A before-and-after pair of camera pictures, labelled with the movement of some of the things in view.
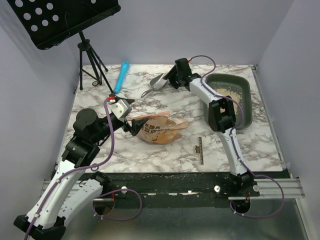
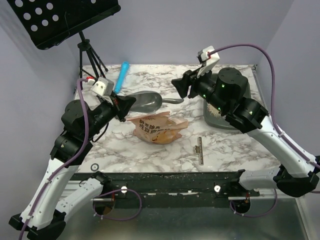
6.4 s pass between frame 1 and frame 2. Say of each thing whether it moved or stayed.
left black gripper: moved
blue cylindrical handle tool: stayed
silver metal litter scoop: moved
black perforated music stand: stayed
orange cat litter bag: stayed
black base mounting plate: stayed
